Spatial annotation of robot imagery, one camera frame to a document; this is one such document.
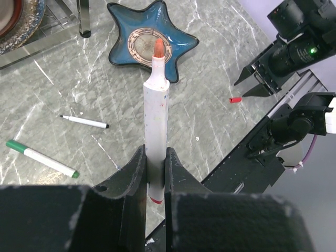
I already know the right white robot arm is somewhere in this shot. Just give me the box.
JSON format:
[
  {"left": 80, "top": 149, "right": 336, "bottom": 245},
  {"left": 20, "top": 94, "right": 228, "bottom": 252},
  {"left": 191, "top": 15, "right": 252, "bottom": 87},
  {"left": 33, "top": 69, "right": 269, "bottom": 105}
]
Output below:
[{"left": 238, "top": 1, "right": 335, "bottom": 161}]

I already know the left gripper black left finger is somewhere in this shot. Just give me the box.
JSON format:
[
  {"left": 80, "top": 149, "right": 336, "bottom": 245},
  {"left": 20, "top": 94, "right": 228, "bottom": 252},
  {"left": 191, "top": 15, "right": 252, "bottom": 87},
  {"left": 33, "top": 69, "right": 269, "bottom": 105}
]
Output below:
[{"left": 1, "top": 146, "right": 146, "bottom": 251}]

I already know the blue star-shaped dish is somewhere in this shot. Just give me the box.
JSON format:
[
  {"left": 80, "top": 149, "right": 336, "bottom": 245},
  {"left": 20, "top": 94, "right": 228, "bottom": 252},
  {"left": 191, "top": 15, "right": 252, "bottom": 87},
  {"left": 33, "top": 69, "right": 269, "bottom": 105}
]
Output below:
[{"left": 107, "top": 1, "right": 200, "bottom": 83}]

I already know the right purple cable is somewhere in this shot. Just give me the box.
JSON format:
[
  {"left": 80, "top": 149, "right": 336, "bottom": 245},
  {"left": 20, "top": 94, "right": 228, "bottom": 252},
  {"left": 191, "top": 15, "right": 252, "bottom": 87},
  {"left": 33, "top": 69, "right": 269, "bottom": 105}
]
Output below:
[{"left": 291, "top": 135, "right": 318, "bottom": 174}]

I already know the white pen with green tip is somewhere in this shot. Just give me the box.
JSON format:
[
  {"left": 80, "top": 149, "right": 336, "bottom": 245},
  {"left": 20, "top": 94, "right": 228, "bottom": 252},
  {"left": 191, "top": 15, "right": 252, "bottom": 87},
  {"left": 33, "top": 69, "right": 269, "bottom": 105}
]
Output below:
[{"left": 6, "top": 140, "right": 80, "bottom": 179}]

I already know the dark red plate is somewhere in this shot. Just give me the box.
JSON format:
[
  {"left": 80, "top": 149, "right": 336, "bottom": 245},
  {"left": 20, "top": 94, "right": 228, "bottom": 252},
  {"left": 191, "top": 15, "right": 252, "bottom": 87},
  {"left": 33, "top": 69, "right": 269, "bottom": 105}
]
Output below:
[{"left": 1, "top": 0, "right": 24, "bottom": 38}]

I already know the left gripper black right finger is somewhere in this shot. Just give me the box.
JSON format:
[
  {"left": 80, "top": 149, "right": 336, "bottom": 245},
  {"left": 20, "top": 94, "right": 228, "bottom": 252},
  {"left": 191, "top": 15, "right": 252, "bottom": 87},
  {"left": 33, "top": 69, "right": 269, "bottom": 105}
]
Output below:
[{"left": 164, "top": 148, "right": 315, "bottom": 251}]

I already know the red pen cap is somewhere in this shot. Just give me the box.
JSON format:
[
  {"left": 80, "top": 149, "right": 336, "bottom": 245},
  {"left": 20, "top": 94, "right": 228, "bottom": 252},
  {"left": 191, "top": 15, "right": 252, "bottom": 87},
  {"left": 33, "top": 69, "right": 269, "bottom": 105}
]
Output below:
[{"left": 229, "top": 97, "right": 242, "bottom": 103}]

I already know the white pen with red tip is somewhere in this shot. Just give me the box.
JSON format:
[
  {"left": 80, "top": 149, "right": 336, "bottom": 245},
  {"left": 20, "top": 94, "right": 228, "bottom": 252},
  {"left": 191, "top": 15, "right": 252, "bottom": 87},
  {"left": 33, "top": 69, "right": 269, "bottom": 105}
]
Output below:
[{"left": 143, "top": 38, "right": 170, "bottom": 204}]

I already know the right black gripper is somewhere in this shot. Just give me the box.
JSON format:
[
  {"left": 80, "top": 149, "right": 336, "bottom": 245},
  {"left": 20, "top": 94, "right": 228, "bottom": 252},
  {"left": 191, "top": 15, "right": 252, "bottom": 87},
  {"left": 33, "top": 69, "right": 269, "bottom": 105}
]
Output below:
[{"left": 234, "top": 39, "right": 323, "bottom": 97}]

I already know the steel two-tier dish rack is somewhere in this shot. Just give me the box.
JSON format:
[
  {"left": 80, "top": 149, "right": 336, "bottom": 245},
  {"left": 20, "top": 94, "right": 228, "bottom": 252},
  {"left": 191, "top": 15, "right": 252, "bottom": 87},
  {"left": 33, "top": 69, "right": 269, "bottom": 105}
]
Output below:
[{"left": 1, "top": 1, "right": 91, "bottom": 69}]

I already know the ornate grey rimmed plate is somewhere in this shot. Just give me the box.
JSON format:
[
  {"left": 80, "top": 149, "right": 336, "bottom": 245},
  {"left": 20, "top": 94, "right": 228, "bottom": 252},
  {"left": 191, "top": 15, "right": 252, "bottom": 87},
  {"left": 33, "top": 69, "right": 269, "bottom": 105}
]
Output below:
[{"left": 1, "top": 1, "right": 46, "bottom": 55}]

